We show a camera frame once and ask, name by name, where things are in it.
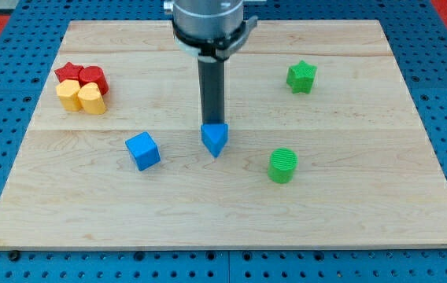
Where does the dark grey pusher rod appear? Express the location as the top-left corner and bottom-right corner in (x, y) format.
(198, 61), (225, 124)

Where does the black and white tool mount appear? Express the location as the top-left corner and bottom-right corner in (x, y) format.
(172, 16), (258, 63)

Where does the blue triangle block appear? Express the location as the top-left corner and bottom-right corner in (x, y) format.
(201, 123), (228, 158)

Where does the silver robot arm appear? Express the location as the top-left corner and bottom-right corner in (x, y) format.
(163, 0), (258, 124)

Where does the blue cube block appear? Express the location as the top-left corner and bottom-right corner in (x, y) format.
(125, 131), (161, 171)

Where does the green star block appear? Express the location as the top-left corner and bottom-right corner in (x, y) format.
(286, 61), (317, 94)

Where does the green cylinder block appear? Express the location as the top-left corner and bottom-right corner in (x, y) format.
(268, 148), (298, 184)

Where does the red cylinder block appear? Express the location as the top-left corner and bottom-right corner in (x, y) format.
(79, 65), (109, 95)

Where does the yellow heart block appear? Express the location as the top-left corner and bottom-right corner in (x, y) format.
(77, 83), (106, 115)

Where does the wooden board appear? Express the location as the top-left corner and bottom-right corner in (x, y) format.
(0, 20), (447, 251)

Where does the red star block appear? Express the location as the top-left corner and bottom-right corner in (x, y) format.
(54, 62), (84, 83)

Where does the yellow hexagon block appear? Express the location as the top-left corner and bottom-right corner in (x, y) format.
(56, 79), (82, 112)

